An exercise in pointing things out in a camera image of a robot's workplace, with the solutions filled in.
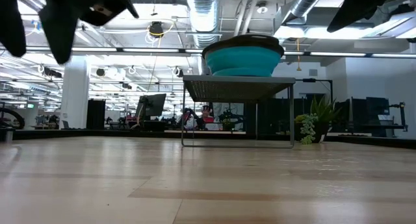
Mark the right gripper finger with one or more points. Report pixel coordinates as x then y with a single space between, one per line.
349 13

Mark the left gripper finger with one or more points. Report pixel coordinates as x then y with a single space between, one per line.
11 22
61 35

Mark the blue collapsible bowl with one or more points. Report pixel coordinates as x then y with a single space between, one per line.
243 61

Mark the white building column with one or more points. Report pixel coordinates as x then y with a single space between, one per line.
74 94

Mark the black background cabinet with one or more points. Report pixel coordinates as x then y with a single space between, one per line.
96 115

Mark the black ceiling lamp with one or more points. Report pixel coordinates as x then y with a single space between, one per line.
156 30

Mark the black curved background tube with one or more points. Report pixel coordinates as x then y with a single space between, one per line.
18 115

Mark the background workstation desk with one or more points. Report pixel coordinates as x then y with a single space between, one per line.
377 107

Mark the black background monitor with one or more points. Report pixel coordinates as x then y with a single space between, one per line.
152 105

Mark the potted succulent plant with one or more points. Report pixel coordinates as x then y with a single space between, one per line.
308 123

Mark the grey perforated metal stand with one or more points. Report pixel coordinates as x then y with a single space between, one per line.
239 89

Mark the person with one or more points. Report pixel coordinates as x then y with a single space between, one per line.
207 112

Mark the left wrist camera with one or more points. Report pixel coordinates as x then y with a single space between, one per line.
107 8

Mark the silver ceiling duct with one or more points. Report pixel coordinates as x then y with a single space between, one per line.
204 16
302 3

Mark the black background gantry frame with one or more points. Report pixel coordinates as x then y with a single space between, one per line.
308 80

